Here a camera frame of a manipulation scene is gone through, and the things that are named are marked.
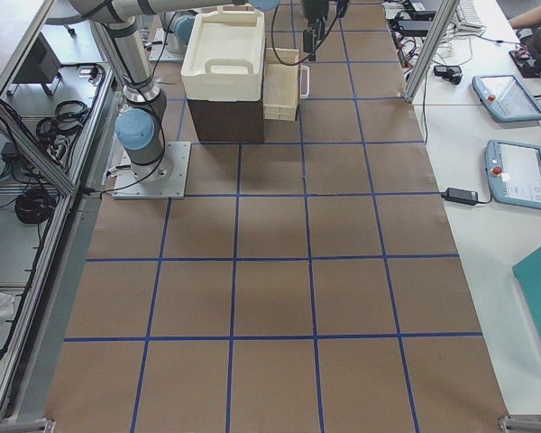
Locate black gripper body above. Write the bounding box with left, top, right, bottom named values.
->
left=300, top=0, right=329, bottom=21

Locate wooden drawer with white handle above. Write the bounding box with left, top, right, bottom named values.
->
left=263, top=48, right=310, bottom=121

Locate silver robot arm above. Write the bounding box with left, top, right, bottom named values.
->
left=159, top=10, right=197, bottom=54
left=72, top=1, right=279, bottom=181

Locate dark wooden drawer cabinet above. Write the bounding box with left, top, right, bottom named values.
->
left=188, top=99, right=265, bottom=143

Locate white plastic tray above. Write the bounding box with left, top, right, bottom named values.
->
left=181, top=7, right=265, bottom=102

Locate far blue teach pendant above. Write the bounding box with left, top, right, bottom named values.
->
left=472, top=75, right=541, bottom=123

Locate blue teach pendant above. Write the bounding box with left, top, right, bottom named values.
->
left=484, top=140, right=541, bottom=210
left=472, top=75, right=541, bottom=123

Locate small black power brick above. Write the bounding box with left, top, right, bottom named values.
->
left=441, top=188, right=479, bottom=206

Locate near blue teach pendant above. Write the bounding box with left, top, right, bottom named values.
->
left=484, top=140, right=541, bottom=210

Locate aluminium frame post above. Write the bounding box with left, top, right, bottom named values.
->
left=403, top=0, right=459, bottom=103

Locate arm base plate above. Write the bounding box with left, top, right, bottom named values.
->
left=150, top=28, right=187, bottom=63
left=111, top=142, right=191, bottom=199

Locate aluminium side frame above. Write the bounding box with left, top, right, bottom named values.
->
left=0, top=1, right=114, bottom=419

